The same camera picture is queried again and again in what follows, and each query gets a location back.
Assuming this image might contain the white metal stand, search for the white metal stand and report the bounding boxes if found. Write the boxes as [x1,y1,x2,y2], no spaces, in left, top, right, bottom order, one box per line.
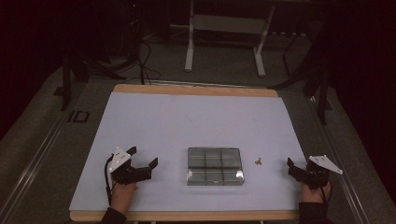
[169,0,276,78]

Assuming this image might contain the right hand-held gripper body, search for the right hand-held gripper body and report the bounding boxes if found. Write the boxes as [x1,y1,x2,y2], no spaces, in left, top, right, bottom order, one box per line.
[295,154,344,190]

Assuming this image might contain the black floor cables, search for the black floor cables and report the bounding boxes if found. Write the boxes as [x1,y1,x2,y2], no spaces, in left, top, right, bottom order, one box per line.
[120,18,163,87]

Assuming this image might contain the clear plastic compartment box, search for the clear plastic compartment box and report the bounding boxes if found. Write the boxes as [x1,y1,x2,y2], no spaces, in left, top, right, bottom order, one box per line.
[186,147,246,187]

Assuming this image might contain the person's left hand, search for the person's left hand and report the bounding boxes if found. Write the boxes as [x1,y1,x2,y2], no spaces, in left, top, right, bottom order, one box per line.
[109,182,138,217]

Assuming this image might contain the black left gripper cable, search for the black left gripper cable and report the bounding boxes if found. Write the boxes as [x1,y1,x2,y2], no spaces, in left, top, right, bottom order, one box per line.
[104,153,118,207]

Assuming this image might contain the light blue table mat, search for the light blue table mat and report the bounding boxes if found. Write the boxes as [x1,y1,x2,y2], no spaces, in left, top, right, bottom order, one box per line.
[68,91,325,213]

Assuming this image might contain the person's right hand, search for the person's right hand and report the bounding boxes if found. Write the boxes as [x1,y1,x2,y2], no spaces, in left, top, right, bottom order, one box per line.
[300,181,332,205]

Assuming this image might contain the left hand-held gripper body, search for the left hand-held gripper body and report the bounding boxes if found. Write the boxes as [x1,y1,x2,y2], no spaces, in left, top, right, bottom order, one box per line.
[108,147,153,187]

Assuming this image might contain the black metal stand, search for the black metal stand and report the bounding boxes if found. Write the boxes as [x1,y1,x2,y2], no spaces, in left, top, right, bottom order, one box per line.
[302,66,332,126]
[53,51,75,112]

